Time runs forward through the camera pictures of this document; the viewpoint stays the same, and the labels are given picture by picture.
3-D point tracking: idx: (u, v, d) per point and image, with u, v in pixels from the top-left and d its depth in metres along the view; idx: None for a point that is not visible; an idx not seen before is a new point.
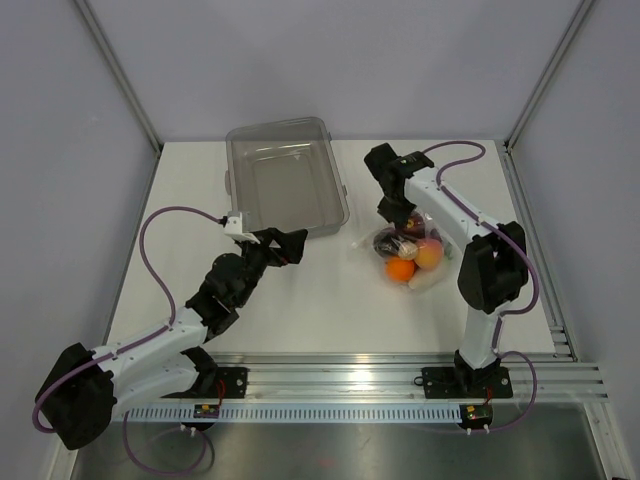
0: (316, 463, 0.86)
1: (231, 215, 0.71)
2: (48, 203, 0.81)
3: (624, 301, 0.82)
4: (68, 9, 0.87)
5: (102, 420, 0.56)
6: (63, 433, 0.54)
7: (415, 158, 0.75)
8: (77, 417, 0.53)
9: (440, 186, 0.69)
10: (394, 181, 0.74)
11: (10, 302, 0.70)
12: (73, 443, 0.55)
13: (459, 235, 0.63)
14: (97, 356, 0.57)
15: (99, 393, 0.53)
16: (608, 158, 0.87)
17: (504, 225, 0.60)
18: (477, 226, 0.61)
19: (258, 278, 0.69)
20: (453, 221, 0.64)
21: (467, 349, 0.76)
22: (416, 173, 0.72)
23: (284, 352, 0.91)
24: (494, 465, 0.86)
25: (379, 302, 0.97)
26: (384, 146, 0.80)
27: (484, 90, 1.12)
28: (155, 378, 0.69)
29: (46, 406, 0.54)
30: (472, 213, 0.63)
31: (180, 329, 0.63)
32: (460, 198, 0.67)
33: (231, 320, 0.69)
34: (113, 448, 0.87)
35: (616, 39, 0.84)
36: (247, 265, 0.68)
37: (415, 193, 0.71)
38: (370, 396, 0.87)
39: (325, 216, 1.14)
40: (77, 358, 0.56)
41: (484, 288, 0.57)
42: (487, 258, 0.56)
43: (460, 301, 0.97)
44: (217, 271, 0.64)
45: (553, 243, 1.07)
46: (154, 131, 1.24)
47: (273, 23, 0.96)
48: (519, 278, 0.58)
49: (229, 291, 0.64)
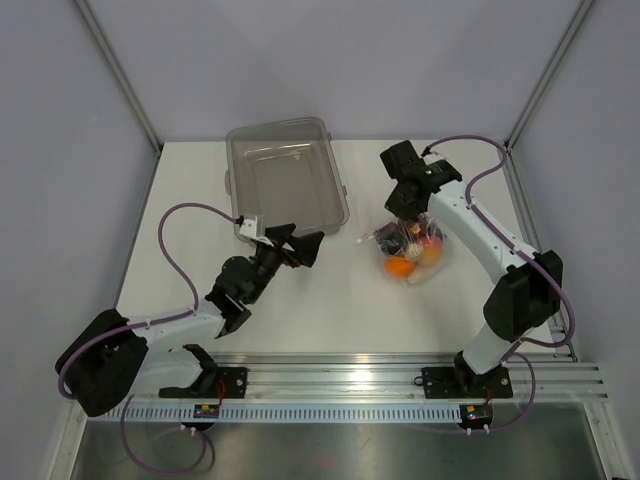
0: (316, 464, 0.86)
1: (246, 219, 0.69)
2: (48, 203, 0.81)
3: (625, 301, 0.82)
4: (68, 8, 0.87)
5: (123, 390, 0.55)
6: (83, 398, 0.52)
7: (442, 168, 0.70)
8: (103, 379, 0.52)
9: (469, 205, 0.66)
10: (417, 193, 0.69)
11: (10, 302, 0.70)
12: (91, 412, 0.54)
13: (490, 260, 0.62)
14: (132, 322, 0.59)
15: (135, 356, 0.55)
16: (609, 159, 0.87)
17: (540, 254, 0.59)
18: (512, 254, 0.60)
19: (268, 279, 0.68)
20: (483, 246, 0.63)
21: (474, 357, 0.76)
22: (442, 188, 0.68)
23: (285, 352, 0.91)
24: (494, 464, 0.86)
25: (380, 302, 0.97)
26: (404, 149, 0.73)
27: (485, 90, 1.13)
28: (167, 363, 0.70)
29: (71, 369, 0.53)
30: (507, 240, 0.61)
31: (200, 317, 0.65)
32: (491, 219, 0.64)
33: (243, 319, 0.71)
34: (112, 449, 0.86)
35: (616, 40, 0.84)
36: (257, 267, 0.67)
37: (440, 208, 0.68)
38: (370, 396, 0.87)
39: (326, 216, 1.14)
40: (111, 322, 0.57)
41: (515, 318, 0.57)
42: (522, 291, 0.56)
43: (460, 302, 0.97)
44: (225, 276, 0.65)
45: (553, 244, 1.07)
46: (154, 131, 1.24)
47: (273, 23, 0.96)
48: (550, 309, 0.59)
49: (239, 293, 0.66)
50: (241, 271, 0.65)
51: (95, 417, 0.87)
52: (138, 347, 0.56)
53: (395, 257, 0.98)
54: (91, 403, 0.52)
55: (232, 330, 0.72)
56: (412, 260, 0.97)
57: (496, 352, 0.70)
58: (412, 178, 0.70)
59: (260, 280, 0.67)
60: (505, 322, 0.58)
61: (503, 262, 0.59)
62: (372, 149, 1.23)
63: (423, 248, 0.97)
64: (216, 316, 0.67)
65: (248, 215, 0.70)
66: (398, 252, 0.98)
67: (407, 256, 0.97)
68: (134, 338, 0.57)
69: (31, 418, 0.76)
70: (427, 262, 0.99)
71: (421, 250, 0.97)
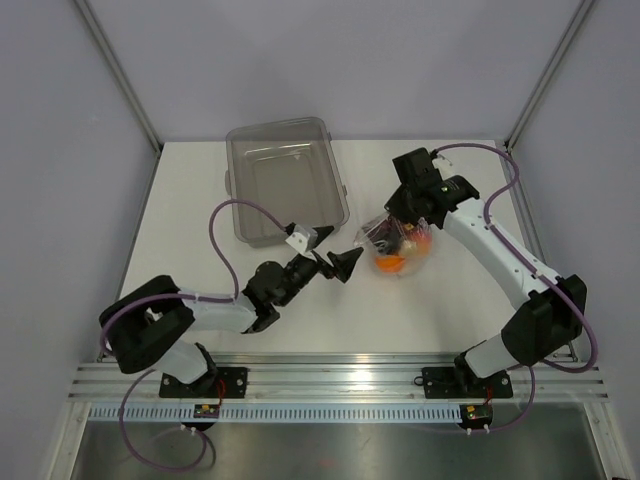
0: (316, 464, 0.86)
1: (297, 231, 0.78)
2: (47, 203, 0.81)
3: (626, 301, 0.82)
4: (68, 8, 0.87)
5: (157, 354, 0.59)
6: (120, 355, 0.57)
7: (458, 184, 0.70)
8: (144, 340, 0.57)
9: (488, 224, 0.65)
10: (433, 209, 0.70)
11: (9, 302, 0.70)
12: (125, 370, 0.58)
13: (510, 283, 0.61)
14: (182, 293, 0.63)
15: (179, 325, 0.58)
16: (610, 158, 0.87)
17: (562, 280, 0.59)
18: (534, 278, 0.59)
19: (299, 287, 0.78)
20: (503, 268, 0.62)
21: (479, 363, 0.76)
22: (460, 206, 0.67)
23: (285, 352, 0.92)
24: (494, 464, 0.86)
25: (380, 303, 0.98)
26: (419, 157, 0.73)
27: (485, 89, 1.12)
28: (183, 349, 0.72)
29: (118, 323, 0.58)
30: (529, 263, 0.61)
31: (239, 308, 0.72)
32: (511, 241, 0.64)
33: (271, 319, 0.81)
34: (113, 448, 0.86)
35: (617, 39, 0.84)
36: (292, 273, 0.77)
37: (457, 228, 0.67)
38: (371, 396, 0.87)
39: (326, 215, 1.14)
40: (162, 288, 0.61)
41: (536, 343, 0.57)
42: (545, 318, 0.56)
43: (460, 303, 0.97)
44: (258, 279, 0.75)
45: (553, 244, 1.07)
46: (154, 131, 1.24)
47: (273, 23, 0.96)
48: (572, 334, 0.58)
49: (268, 297, 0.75)
50: (273, 276, 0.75)
51: (96, 417, 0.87)
52: (186, 317, 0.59)
53: (389, 255, 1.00)
54: (127, 361, 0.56)
55: (259, 328, 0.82)
56: (405, 255, 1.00)
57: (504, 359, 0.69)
58: (428, 193, 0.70)
59: (291, 286, 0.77)
60: (526, 346, 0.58)
61: (525, 287, 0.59)
62: (372, 148, 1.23)
63: (414, 243, 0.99)
64: (250, 311, 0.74)
65: (298, 228, 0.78)
66: (392, 249, 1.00)
67: (400, 254, 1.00)
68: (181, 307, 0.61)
69: (32, 418, 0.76)
70: (418, 255, 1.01)
71: (413, 246, 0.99)
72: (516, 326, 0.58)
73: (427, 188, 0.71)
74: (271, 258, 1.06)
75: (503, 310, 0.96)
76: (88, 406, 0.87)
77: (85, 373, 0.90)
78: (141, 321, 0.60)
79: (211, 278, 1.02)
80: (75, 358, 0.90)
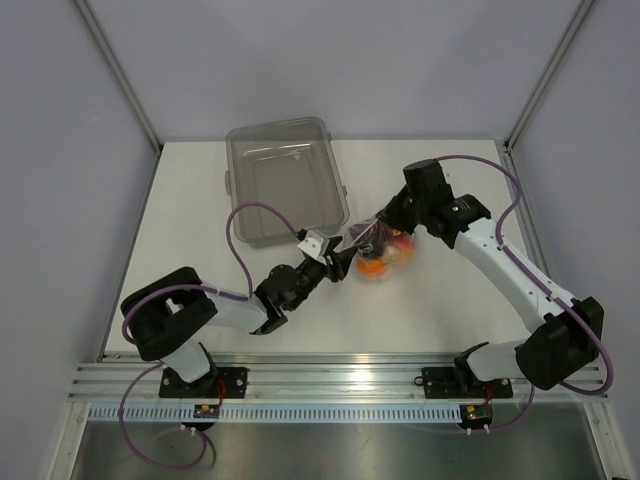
0: (316, 463, 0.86)
1: (310, 236, 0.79)
2: (46, 203, 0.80)
3: (627, 302, 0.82)
4: (68, 7, 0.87)
5: (177, 344, 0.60)
6: (140, 341, 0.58)
7: (468, 202, 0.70)
8: (165, 329, 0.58)
9: (500, 245, 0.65)
10: (444, 228, 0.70)
11: (9, 301, 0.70)
12: (144, 357, 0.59)
13: (524, 305, 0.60)
14: (205, 285, 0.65)
15: (203, 315, 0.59)
16: (610, 159, 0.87)
17: (579, 302, 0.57)
18: (549, 301, 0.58)
19: (309, 288, 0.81)
20: (517, 289, 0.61)
21: (483, 368, 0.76)
22: (471, 226, 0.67)
23: (287, 353, 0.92)
24: (493, 465, 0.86)
25: (380, 303, 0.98)
26: (431, 171, 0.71)
27: (484, 90, 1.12)
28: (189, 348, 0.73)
29: (141, 311, 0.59)
30: (544, 285, 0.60)
31: (253, 307, 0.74)
32: (525, 262, 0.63)
33: (279, 323, 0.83)
34: (113, 449, 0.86)
35: (617, 40, 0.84)
36: (303, 277, 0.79)
37: (468, 248, 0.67)
38: (370, 396, 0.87)
39: (326, 215, 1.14)
40: (188, 278, 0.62)
41: (552, 366, 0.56)
42: (562, 342, 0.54)
43: (463, 307, 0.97)
44: (272, 282, 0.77)
45: (552, 244, 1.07)
46: (154, 131, 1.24)
47: (274, 23, 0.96)
48: (589, 356, 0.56)
49: (280, 299, 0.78)
50: (285, 280, 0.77)
51: (96, 417, 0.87)
52: (208, 309, 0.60)
53: (372, 258, 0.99)
54: (147, 348, 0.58)
55: (267, 330, 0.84)
56: (386, 261, 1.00)
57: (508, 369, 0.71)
58: (439, 214, 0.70)
59: (302, 290, 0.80)
60: (542, 369, 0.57)
61: (540, 310, 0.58)
62: (372, 148, 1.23)
63: (397, 249, 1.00)
64: (263, 311, 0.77)
65: (312, 233, 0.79)
66: (375, 253, 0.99)
67: (382, 258, 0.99)
68: (205, 298, 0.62)
69: (32, 418, 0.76)
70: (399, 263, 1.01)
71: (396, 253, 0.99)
72: (529, 347, 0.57)
73: (439, 206, 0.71)
74: (271, 258, 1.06)
75: (504, 311, 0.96)
76: (88, 406, 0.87)
77: (85, 373, 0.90)
78: (164, 310, 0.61)
79: (210, 278, 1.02)
80: (75, 358, 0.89)
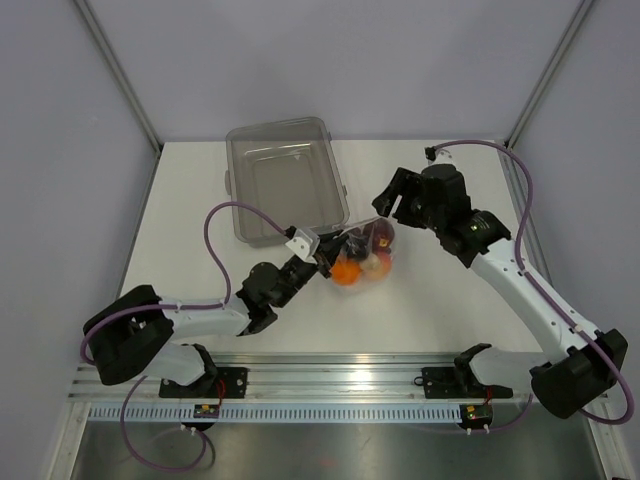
0: (316, 463, 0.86)
1: (298, 235, 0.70)
2: (46, 204, 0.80)
3: (629, 301, 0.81)
4: (68, 8, 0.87)
5: (141, 366, 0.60)
6: (102, 365, 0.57)
7: (487, 220, 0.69)
8: (125, 351, 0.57)
9: (522, 271, 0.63)
10: (461, 247, 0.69)
11: (11, 301, 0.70)
12: (106, 382, 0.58)
13: (546, 335, 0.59)
14: (163, 302, 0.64)
15: (157, 336, 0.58)
16: (610, 159, 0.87)
17: (602, 337, 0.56)
18: (573, 333, 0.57)
19: (298, 286, 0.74)
20: (539, 319, 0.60)
21: (485, 370, 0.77)
22: (490, 247, 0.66)
23: (288, 353, 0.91)
24: (492, 464, 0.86)
25: (382, 304, 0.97)
26: (454, 183, 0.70)
27: (484, 90, 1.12)
28: (178, 354, 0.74)
29: (100, 336, 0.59)
30: (568, 316, 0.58)
31: (230, 312, 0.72)
32: (548, 289, 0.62)
33: (268, 322, 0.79)
34: (112, 448, 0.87)
35: (616, 39, 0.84)
36: (291, 274, 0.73)
37: (488, 271, 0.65)
38: (371, 396, 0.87)
39: (326, 215, 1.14)
40: (142, 299, 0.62)
41: (572, 398, 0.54)
42: (584, 375, 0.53)
43: (466, 309, 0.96)
44: (250, 282, 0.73)
45: (553, 243, 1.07)
46: (154, 131, 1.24)
47: (274, 23, 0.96)
48: (606, 385, 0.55)
49: (264, 298, 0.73)
50: (265, 279, 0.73)
51: (96, 417, 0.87)
52: (164, 329, 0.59)
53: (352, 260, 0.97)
54: (108, 372, 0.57)
55: (255, 330, 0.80)
56: (366, 267, 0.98)
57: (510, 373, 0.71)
58: (455, 232, 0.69)
59: (289, 288, 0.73)
60: (562, 399, 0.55)
61: (564, 343, 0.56)
62: (371, 148, 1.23)
63: (380, 260, 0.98)
64: (243, 314, 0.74)
65: (300, 232, 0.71)
66: (358, 257, 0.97)
67: (361, 265, 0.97)
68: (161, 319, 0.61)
69: (32, 417, 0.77)
70: (377, 274, 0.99)
71: (377, 262, 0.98)
72: (548, 379, 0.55)
73: (456, 221, 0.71)
74: (271, 258, 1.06)
75: (504, 312, 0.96)
76: (88, 406, 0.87)
77: (85, 373, 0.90)
78: (124, 332, 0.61)
79: (210, 277, 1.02)
80: (76, 358, 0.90)
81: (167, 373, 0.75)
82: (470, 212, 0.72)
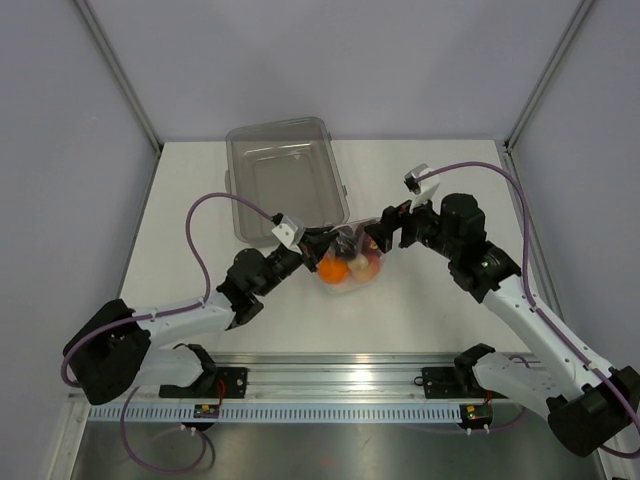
0: (316, 463, 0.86)
1: (284, 222, 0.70)
2: (46, 203, 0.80)
3: (629, 301, 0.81)
4: (67, 7, 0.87)
5: (126, 380, 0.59)
6: (87, 386, 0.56)
7: (498, 257, 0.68)
8: (107, 368, 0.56)
9: (533, 306, 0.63)
10: (472, 283, 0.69)
11: (11, 301, 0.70)
12: (94, 400, 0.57)
13: (559, 371, 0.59)
14: (137, 314, 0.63)
15: (138, 347, 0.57)
16: (610, 159, 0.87)
17: (618, 374, 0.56)
18: (587, 371, 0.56)
19: (279, 277, 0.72)
20: (552, 356, 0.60)
21: (489, 378, 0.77)
22: (501, 284, 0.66)
23: (288, 353, 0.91)
24: (493, 465, 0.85)
25: (382, 306, 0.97)
26: (475, 221, 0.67)
27: (484, 90, 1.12)
28: (170, 360, 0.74)
29: (78, 357, 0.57)
30: (581, 353, 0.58)
31: (211, 310, 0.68)
32: (560, 325, 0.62)
33: (255, 311, 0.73)
34: (113, 449, 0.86)
35: (616, 39, 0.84)
36: (275, 264, 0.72)
37: (500, 307, 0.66)
38: (370, 396, 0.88)
39: (325, 216, 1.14)
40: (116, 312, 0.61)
41: (590, 438, 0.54)
42: (601, 415, 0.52)
43: (466, 310, 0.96)
44: (236, 267, 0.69)
45: (553, 244, 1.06)
46: (154, 131, 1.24)
47: (274, 23, 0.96)
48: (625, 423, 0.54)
49: (250, 285, 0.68)
50: (251, 263, 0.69)
51: (96, 417, 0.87)
52: (142, 342, 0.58)
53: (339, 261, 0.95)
54: (95, 391, 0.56)
55: (243, 321, 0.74)
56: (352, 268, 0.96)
57: (512, 385, 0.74)
58: (468, 268, 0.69)
59: (272, 276, 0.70)
60: (580, 438, 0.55)
61: (578, 381, 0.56)
62: (371, 148, 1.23)
63: (369, 261, 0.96)
64: (226, 308, 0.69)
65: (287, 219, 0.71)
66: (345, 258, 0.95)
67: (350, 265, 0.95)
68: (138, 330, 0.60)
69: (31, 418, 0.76)
70: (363, 275, 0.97)
71: (366, 264, 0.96)
72: (563, 414, 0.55)
73: (470, 255, 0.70)
74: None
75: None
76: (88, 406, 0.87)
77: None
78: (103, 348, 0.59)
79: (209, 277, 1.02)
80: None
81: (164, 377, 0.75)
82: (486, 243, 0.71)
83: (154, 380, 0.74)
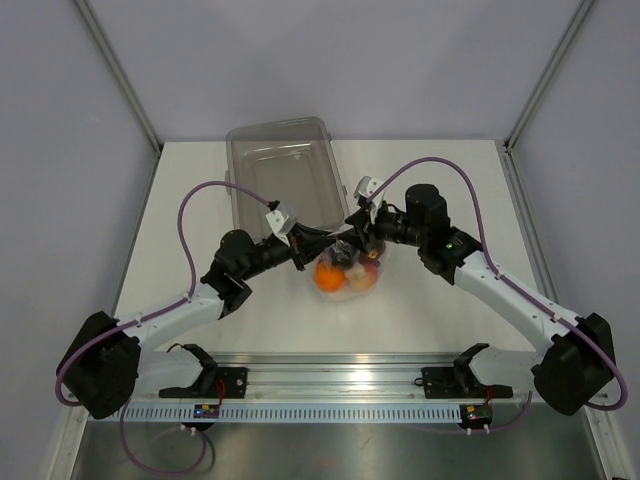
0: (316, 463, 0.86)
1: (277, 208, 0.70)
2: (46, 203, 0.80)
3: (628, 302, 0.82)
4: (67, 7, 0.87)
5: (126, 389, 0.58)
6: (89, 402, 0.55)
7: (461, 239, 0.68)
8: (104, 382, 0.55)
9: (497, 275, 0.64)
10: (441, 267, 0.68)
11: (10, 301, 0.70)
12: (100, 414, 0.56)
13: (531, 331, 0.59)
14: (122, 323, 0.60)
15: (129, 356, 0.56)
16: (610, 158, 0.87)
17: (584, 321, 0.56)
18: (553, 322, 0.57)
19: (266, 267, 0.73)
20: (521, 317, 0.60)
21: (485, 371, 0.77)
22: (466, 261, 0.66)
23: (291, 353, 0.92)
24: (493, 465, 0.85)
25: (380, 306, 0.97)
26: (437, 209, 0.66)
27: (485, 90, 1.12)
28: (165, 364, 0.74)
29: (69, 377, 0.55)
30: (546, 307, 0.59)
31: (198, 303, 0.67)
32: (525, 287, 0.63)
33: (245, 295, 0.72)
34: (112, 450, 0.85)
35: (616, 39, 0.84)
36: (260, 251, 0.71)
37: (468, 283, 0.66)
38: (370, 396, 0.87)
39: (325, 215, 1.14)
40: (98, 326, 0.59)
41: (571, 391, 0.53)
42: (574, 363, 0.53)
43: (464, 310, 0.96)
44: (224, 251, 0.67)
45: (552, 244, 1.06)
46: (154, 131, 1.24)
47: (274, 24, 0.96)
48: (606, 375, 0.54)
49: (239, 268, 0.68)
50: (240, 245, 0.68)
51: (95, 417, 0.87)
52: (132, 348, 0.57)
53: (334, 269, 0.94)
54: (98, 406, 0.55)
55: (235, 306, 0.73)
56: (348, 277, 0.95)
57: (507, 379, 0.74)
58: (435, 251, 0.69)
59: (257, 261, 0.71)
60: (563, 395, 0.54)
61: (547, 333, 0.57)
62: (371, 148, 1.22)
63: (366, 271, 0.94)
64: (213, 299, 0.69)
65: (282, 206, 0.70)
66: (341, 267, 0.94)
67: (346, 273, 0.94)
68: (125, 339, 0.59)
69: (30, 419, 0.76)
70: (359, 285, 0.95)
71: (361, 273, 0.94)
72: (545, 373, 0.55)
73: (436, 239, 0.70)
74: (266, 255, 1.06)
75: None
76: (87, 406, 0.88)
77: None
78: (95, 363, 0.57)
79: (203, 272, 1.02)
80: None
81: (165, 380, 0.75)
82: (450, 228, 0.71)
83: (154, 384, 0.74)
